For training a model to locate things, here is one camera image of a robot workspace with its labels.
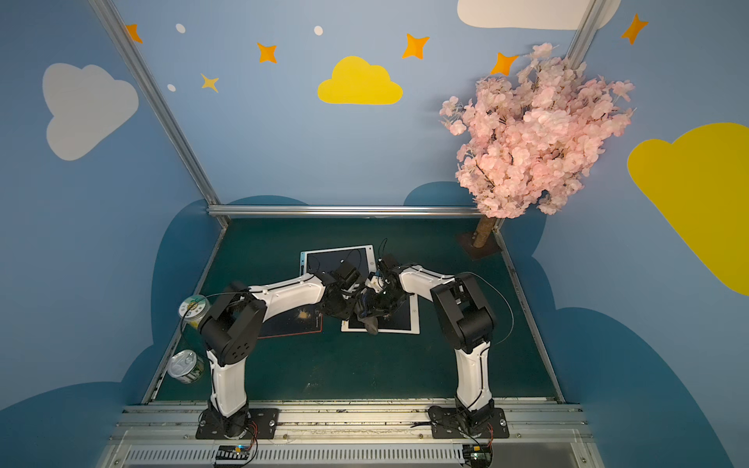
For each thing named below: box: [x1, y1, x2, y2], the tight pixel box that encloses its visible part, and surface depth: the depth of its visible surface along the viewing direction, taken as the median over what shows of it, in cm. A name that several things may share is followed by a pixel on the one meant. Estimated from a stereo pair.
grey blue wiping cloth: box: [355, 310, 379, 336], surface depth 92 cm
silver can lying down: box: [167, 349, 205, 385], surface depth 80 cm
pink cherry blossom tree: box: [439, 42, 635, 249], surface depth 74 cm
